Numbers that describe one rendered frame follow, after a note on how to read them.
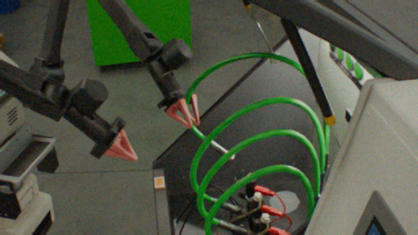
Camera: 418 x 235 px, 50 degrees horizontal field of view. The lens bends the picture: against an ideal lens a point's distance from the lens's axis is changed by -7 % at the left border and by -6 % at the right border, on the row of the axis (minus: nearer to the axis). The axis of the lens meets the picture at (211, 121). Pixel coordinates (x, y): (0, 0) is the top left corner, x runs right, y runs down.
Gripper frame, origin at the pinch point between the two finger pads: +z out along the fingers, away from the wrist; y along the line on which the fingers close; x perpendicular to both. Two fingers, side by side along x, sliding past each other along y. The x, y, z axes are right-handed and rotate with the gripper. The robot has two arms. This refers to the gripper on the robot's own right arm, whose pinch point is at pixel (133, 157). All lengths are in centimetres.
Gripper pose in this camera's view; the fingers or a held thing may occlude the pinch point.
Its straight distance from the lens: 115.7
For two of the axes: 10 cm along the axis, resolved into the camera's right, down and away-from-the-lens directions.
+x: 1.2, -5.1, 8.5
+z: 7.4, 6.1, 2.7
